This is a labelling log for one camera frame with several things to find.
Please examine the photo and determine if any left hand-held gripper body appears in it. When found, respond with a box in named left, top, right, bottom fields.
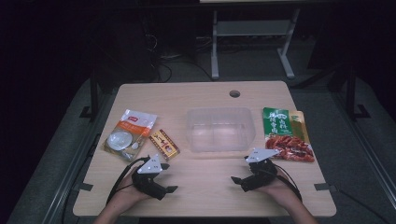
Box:
left=131, top=154, right=168, bottom=202

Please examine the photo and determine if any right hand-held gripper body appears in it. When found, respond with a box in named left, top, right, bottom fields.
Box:
left=241, top=147, right=280, bottom=192

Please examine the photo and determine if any small yellow and red box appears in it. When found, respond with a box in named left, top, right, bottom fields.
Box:
left=148, top=128, right=181, bottom=162

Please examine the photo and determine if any clear plastic container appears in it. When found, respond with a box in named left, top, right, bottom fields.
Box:
left=185, top=106, right=257, bottom=154

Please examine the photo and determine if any green and red food packet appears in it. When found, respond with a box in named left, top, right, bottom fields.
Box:
left=262, top=106, right=317, bottom=163

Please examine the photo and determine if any person's right hand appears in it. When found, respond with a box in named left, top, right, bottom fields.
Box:
left=258, top=167, right=302, bottom=208

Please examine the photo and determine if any person's left hand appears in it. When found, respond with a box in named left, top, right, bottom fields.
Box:
left=116, top=169, right=151, bottom=203

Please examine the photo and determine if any white and orange food packet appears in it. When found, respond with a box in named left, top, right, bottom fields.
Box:
left=102, top=108, right=158, bottom=163

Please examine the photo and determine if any black metal stand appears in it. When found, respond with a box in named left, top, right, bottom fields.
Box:
left=78, top=70, right=101, bottom=123
left=345, top=65, right=372, bottom=121

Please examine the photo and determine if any white metal stand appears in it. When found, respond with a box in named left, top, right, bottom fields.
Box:
left=210, top=7, right=302, bottom=80

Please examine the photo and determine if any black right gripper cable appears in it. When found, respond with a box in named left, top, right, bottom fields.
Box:
left=273, top=169, right=304, bottom=203

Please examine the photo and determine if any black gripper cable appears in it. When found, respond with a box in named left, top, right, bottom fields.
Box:
left=106, top=156, right=151, bottom=205
left=273, top=169, right=304, bottom=203

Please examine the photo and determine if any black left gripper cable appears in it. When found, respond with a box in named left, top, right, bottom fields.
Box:
left=106, top=156, right=151, bottom=205

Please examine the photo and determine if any grey table bracket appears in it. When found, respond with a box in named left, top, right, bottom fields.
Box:
left=313, top=182, right=338, bottom=192
left=74, top=182, right=94, bottom=192

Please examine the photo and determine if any grey metal rail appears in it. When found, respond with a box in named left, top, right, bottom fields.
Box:
left=40, top=90, right=118, bottom=224
left=330, top=91, right=396, bottom=203

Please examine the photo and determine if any tangle of floor cables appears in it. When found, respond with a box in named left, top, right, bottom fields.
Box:
left=143, top=31, right=216, bottom=84

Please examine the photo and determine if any black floor cable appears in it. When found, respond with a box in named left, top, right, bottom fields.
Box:
left=336, top=189, right=391, bottom=224

